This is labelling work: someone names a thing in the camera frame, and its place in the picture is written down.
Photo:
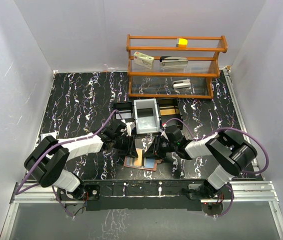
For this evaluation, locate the pink leather card holder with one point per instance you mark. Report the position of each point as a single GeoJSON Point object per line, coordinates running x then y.
{"type": "Point", "coordinates": [148, 164]}

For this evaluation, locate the grey black stapler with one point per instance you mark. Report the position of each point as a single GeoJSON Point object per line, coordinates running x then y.
{"type": "Point", "coordinates": [173, 61]}

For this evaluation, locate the black white organizer tray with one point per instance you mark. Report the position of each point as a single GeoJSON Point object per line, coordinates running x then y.
{"type": "Point", "coordinates": [146, 117]}

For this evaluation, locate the yellow white small box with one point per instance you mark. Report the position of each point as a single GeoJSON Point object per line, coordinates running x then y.
{"type": "Point", "coordinates": [181, 43]}

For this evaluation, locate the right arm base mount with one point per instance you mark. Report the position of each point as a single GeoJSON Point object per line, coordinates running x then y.
{"type": "Point", "coordinates": [201, 192]}

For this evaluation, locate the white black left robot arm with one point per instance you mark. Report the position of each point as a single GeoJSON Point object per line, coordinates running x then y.
{"type": "Point", "coordinates": [46, 164]}

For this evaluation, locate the gold card with stripe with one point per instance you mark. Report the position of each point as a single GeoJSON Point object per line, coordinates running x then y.
{"type": "Point", "coordinates": [139, 157]}

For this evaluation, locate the grey card in tray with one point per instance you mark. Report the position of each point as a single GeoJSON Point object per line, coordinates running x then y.
{"type": "Point", "coordinates": [125, 115]}

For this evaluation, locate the white hole punch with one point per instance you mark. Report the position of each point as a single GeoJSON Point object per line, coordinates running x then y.
{"type": "Point", "coordinates": [181, 84]}

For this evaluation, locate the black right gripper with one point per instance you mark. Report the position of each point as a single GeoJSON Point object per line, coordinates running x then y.
{"type": "Point", "coordinates": [154, 150]}

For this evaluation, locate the gold card in tray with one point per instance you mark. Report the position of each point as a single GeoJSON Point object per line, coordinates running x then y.
{"type": "Point", "coordinates": [169, 110]}

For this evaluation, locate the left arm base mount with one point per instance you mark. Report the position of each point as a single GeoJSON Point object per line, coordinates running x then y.
{"type": "Point", "coordinates": [84, 192]}

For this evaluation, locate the white paper label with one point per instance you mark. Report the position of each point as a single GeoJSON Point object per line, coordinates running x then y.
{"type": "Point", "coordinates": [50, 134]}

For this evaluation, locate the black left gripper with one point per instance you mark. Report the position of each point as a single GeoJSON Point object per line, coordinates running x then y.
{"type": "Point", "coordinates": [131, 150]}

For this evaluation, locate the white staples box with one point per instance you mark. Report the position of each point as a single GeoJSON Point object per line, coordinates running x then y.
{"type": "Point", "coordinates": [143, 60]}

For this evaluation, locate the orange wooden shelf rack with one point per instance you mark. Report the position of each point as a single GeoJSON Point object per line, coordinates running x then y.
{"type": "Point", "coordinates": [202, 53]}

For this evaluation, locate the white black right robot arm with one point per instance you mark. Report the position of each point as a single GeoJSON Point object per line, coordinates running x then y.
{"type": "Point", "coordinates": [228, 148]}

